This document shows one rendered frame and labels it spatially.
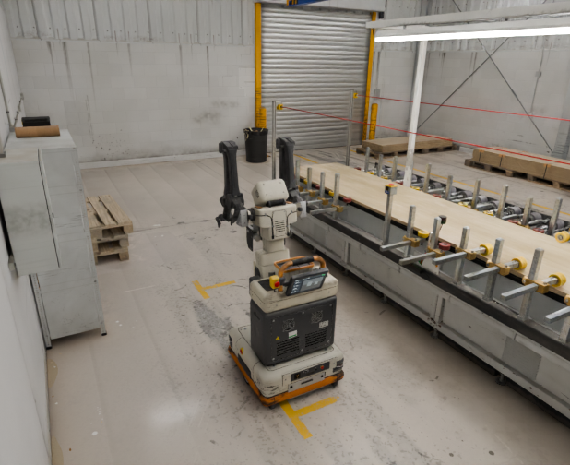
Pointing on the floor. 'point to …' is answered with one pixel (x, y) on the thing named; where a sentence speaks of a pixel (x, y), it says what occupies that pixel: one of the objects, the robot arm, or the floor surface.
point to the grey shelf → (51, 312)
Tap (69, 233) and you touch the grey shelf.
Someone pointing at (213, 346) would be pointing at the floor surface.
